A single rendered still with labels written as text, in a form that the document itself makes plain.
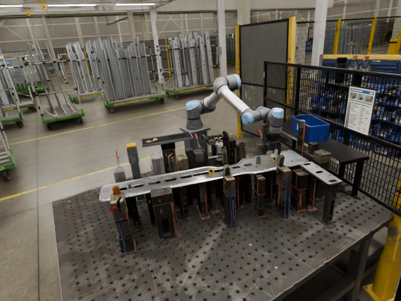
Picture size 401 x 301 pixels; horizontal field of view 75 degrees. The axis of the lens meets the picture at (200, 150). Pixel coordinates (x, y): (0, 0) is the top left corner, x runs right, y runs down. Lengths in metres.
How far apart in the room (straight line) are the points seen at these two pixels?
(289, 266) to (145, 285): 0.74
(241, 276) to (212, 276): 0.15
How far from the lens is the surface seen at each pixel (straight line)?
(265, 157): 1.94
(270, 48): 4.30
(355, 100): 2.06
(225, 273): 1.49
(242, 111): 1.73
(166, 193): 1.51
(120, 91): 8.54
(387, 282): 2.38
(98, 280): 1.61
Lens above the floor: 1.81
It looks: 23 degrees down
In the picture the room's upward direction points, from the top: 5 degrees counter-clockwise
